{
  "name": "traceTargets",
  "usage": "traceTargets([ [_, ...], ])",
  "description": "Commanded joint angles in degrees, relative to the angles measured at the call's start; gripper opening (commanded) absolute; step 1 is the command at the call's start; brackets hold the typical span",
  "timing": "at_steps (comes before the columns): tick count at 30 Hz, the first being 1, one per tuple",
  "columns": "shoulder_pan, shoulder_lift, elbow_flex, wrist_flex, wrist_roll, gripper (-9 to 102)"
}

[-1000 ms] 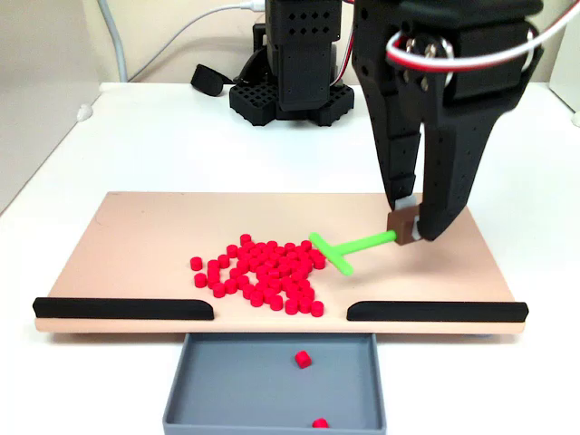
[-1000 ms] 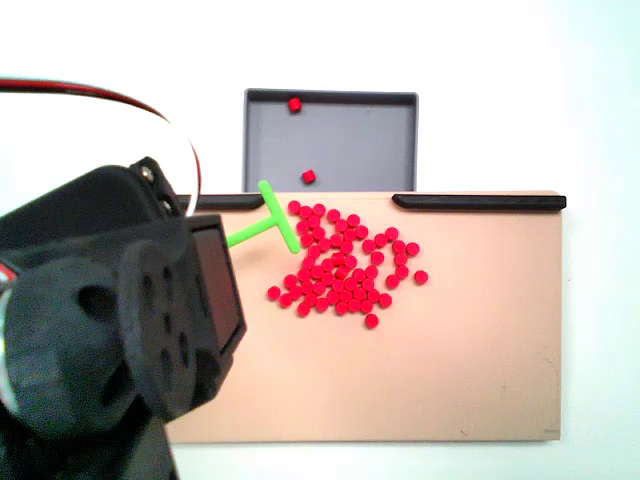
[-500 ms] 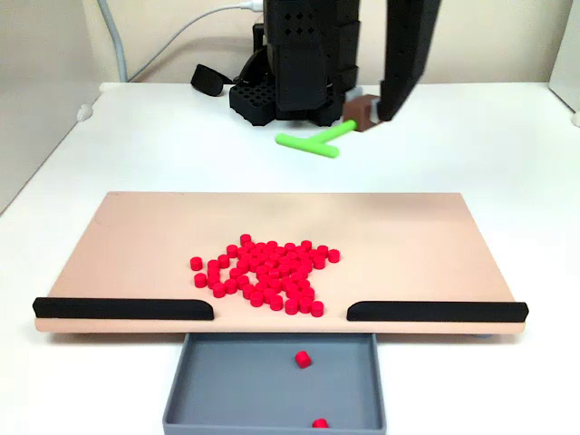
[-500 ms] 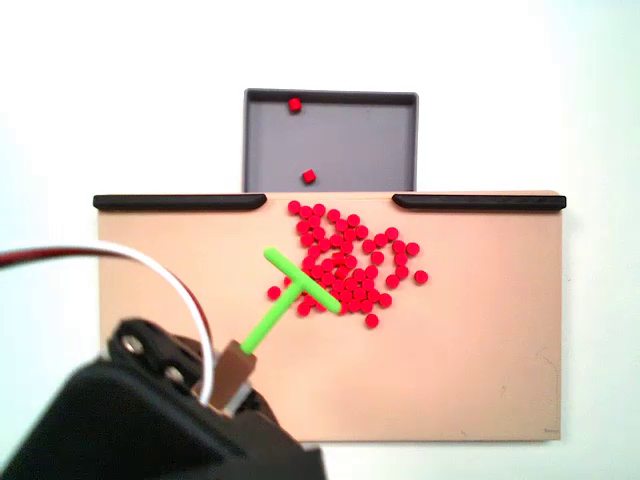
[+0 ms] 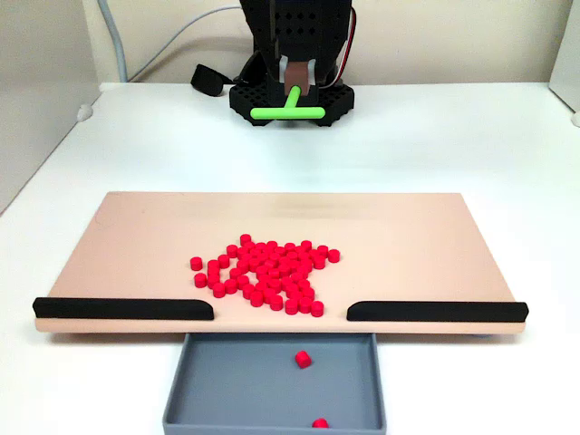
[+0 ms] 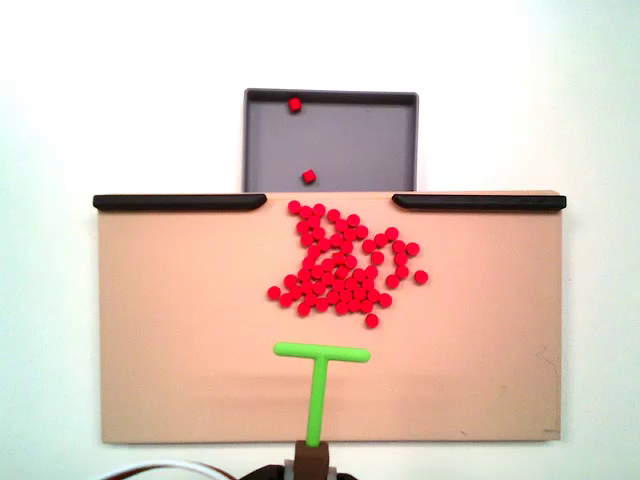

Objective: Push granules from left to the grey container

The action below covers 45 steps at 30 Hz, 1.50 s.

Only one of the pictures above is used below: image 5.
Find grey container tray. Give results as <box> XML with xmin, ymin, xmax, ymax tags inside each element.
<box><xmin>161</xmin><ymin>332</ymin><xmax>387</xmax><ymax>435</ymax></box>

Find red white black base wire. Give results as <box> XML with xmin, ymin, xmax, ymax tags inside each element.
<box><xmin>335</xmin><ymin>3</ymin><xmax>359</xmax><ymax>88</ymax></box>

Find thin white USB cable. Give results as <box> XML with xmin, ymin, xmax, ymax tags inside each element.
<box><xmin>128</xmin><ymin>4</ymin><xmax>244</xmax><ymax>83</ymax></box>

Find heap of red granules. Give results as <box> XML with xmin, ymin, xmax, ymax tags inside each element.
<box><xmin>207</xmin><ymin>240</ymin><xmax>328</xmax><ymax>304</ymax></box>

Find black strap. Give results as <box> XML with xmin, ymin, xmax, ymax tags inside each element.
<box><xmin>189</xmin><ymin>63</ymin><xmax>237</xmax><ymax>97</ymax></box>

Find black board edge rail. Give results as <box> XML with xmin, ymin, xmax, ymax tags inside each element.
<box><xmin>32</xmin><ymin>296</ymin><xmax>215</xmax><ymax>322</ymax></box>
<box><xmin>346</xmin><ymin>300</ymin><xmax>530</xmax><ymax>324</ymax></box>

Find green T-shaped pusher tool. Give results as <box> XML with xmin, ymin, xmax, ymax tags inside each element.
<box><xmin>249</xmin><ymin>61</ymin><xmax>325</xmax><ymax>121</ymax></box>

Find white box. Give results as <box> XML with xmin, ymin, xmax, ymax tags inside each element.
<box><xmin>548</xmin><ymin>0</ymin><xmax>580</xmax><ymax>114</ymax></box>

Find thick pale grey cable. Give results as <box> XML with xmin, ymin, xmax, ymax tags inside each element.
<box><xmin>97</xmin><ymin>0</ymin><xmax>130</xmax><ymax>83</ymax></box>

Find beige flat board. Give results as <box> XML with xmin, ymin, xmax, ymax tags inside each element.
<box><xmin>34</xmin><ymin>190</ymin><xmax>529</xmax><ymax>336</ymax></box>

